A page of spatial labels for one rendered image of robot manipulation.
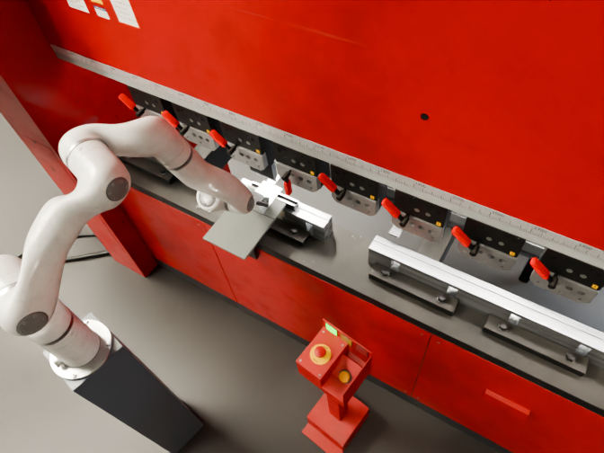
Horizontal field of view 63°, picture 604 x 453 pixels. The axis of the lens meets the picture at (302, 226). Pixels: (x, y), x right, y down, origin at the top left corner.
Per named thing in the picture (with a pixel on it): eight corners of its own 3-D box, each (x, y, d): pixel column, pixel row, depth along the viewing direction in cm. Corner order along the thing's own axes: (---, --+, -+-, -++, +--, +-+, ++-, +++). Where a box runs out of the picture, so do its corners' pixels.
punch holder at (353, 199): (332, 200, 154) (329, 164, 140) (344, 182, 157) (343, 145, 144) (375, 218, 148) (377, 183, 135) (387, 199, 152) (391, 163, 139)
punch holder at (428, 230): (390, 225, 146) (394, 190, 133) (403, 204, 150) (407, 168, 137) (439, 244, 141) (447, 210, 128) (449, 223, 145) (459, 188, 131)
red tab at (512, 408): (480, 398, 176) (484, 393, 170) (482, 394, 177) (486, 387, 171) (522, 421, 170) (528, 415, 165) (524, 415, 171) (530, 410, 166)
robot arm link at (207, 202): (245, 187, 157) (221, 182, 160) (223, 185, 145) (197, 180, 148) (241, 213, 158) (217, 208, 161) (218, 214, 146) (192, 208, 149)
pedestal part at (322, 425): (301, 431, 227) (299, 426, 217) (333, 388, 237) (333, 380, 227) (336, 461, 218) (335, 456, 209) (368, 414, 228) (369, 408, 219)
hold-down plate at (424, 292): (368, 278, 171) (368, 273, 168) (375, 265, 173) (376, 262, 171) (451, 316, 160) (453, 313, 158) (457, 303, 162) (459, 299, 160)
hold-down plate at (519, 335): (482, 331, 156) (484, 326, 154) (487, 316, 159) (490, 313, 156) (581, 377, 146) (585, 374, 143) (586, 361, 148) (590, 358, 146)
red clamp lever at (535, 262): (533, 263, 119) (556, 288, 121) (538, 251, 121) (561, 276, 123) (527, 264, 121) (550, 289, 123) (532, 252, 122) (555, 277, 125)
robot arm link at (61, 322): (40, 354, 131) (-14, 317, 112) (13, 309, 140) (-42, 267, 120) (81, 324, 135) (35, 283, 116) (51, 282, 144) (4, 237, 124)
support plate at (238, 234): (203, 239, 172) (202, 237, 171) (245, 187, 184) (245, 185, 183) (244, 260, 166) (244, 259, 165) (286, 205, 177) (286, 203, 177)
